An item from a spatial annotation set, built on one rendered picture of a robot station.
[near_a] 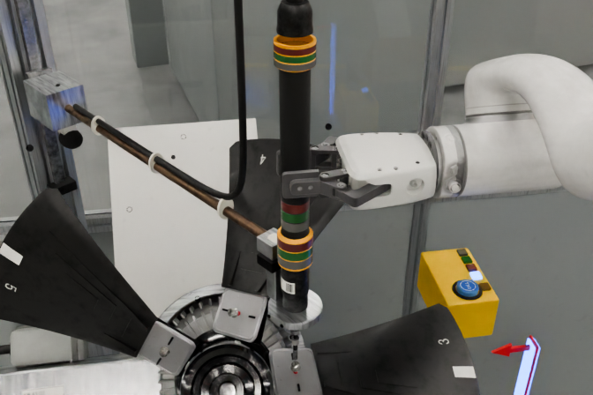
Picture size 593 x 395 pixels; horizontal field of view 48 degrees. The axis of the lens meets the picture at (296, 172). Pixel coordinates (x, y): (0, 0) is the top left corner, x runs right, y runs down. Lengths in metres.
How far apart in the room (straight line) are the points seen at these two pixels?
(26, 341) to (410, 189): 0.64
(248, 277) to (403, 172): 0.31
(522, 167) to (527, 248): 1.16
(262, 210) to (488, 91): 0.37
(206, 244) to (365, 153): 0.49
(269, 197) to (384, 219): 0.79
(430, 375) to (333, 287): 0.86
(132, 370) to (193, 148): 0.39
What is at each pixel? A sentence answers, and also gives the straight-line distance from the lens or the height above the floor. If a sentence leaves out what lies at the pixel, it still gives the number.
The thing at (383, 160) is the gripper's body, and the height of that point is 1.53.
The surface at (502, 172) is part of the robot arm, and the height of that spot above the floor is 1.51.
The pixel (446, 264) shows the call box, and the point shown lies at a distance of 1.35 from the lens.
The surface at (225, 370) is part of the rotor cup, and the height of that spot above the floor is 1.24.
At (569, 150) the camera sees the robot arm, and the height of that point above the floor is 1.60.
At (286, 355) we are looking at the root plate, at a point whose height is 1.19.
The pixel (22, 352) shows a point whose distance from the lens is 1.12.
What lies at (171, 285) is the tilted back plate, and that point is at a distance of 1.17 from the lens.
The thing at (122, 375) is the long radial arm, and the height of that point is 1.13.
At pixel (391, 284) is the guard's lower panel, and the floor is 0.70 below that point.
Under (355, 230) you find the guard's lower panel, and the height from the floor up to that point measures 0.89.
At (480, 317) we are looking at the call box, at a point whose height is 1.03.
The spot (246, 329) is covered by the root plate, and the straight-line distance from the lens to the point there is 0.93.
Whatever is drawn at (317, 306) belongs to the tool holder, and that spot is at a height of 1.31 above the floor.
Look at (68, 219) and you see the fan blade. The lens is 0.91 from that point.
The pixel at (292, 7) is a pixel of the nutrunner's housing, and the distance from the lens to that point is 0.66.
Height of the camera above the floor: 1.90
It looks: 31 degrees down
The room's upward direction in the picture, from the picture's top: straight up
